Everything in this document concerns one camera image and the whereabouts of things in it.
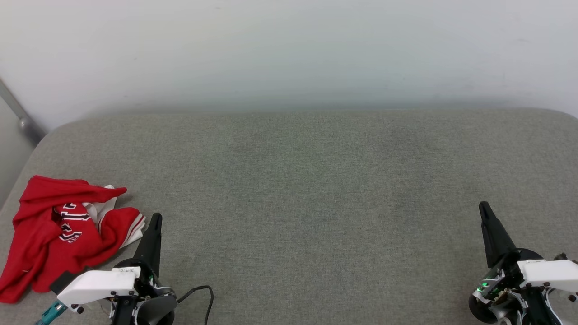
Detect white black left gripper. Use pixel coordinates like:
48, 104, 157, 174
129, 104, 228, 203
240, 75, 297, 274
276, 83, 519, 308
56, 213, 177, 325

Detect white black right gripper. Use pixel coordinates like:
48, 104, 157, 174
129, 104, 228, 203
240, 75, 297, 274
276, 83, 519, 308
469, 201, 578, 325

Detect red basketball jersey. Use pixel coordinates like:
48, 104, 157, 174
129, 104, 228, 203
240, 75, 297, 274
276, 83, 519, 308
0, 175, 146, 304

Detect grey fabric sofa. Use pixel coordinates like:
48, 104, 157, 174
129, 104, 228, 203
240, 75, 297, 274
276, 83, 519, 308
0, 107, 578, 325

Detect grey metal pole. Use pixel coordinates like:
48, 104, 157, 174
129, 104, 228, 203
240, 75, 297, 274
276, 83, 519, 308
0, 78, 47, 146

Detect thin black cable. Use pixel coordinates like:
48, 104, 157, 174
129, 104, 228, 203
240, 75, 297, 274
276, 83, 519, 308
175, 285, 214, 325

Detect teal cable connector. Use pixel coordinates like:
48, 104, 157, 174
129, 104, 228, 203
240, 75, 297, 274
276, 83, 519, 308
35, 300, 68, 325

